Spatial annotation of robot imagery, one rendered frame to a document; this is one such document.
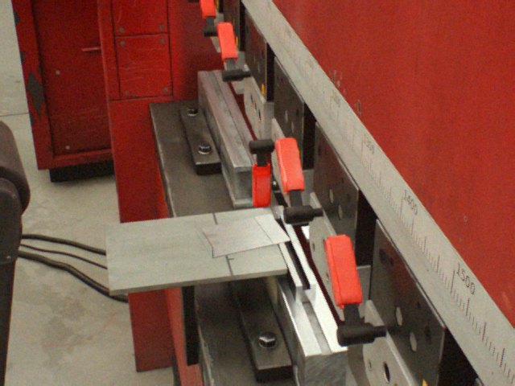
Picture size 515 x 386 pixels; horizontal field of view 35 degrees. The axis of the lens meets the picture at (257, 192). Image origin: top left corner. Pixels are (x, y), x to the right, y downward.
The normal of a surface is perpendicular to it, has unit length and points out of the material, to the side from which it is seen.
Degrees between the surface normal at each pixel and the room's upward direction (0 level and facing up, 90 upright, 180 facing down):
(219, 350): 0
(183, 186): 0
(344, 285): 39
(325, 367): 90
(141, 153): 90
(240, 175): 90
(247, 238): 0
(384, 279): 90
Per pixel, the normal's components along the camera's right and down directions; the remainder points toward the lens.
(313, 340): 0.00, -0.87
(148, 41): 0.20, 0.49
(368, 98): -0.98, 0.11
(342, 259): 0.12, -0.37
